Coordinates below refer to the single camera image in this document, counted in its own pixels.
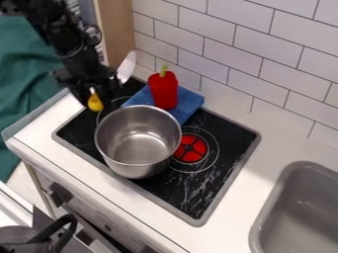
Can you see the green cloth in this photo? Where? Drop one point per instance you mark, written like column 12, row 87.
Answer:
column 22, row 75

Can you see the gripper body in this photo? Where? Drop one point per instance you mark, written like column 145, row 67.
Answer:
column 83, row 74

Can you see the silver pot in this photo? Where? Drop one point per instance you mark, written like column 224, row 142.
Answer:
column 137, row 141

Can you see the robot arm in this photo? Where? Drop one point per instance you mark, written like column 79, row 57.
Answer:
column 59, row 26

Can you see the red toy pepper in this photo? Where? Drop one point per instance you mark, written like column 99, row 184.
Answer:
column 163, row 89

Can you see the toy sink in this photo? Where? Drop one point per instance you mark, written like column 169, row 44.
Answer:
column 303, row 210

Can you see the blue cloth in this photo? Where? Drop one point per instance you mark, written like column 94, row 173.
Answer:
column 189, row 102

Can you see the yellow knife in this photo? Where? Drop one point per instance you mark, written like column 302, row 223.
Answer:
column 95, row 104

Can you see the toy stove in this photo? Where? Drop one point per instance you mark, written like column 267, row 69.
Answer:
column 211, row 171

